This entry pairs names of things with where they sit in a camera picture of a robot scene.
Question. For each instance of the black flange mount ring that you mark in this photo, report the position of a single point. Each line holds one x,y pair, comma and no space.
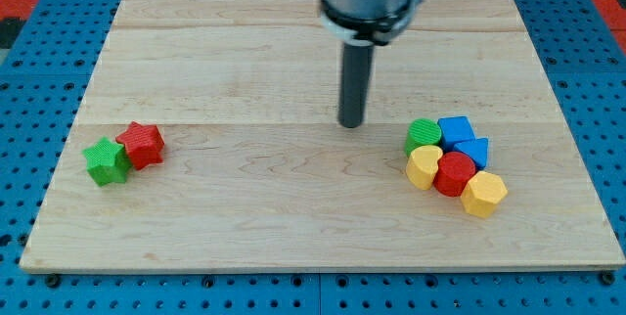
368,32

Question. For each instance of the blue cube block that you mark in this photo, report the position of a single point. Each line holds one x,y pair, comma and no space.
454,130

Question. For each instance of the yellow heart block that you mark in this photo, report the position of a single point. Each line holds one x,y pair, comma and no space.
422,166

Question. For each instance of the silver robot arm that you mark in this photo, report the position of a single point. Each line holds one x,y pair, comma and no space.
365,9

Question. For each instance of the green cylinder block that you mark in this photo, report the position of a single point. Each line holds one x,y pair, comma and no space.
422,132

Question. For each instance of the wooden board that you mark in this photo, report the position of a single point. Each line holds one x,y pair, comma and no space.
258,176

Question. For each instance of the red cylinder block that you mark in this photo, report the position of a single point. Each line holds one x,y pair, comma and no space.
455,169

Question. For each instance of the yellow hexagon block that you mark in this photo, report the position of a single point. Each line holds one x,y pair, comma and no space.
483,193

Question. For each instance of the blue triangle block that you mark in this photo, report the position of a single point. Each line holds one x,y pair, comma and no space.
477,149

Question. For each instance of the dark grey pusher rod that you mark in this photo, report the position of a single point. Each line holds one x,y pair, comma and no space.
356,67

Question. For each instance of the green star block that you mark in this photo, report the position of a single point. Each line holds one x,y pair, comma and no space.
107,162

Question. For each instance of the red star block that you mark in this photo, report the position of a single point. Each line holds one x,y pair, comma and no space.
143,144

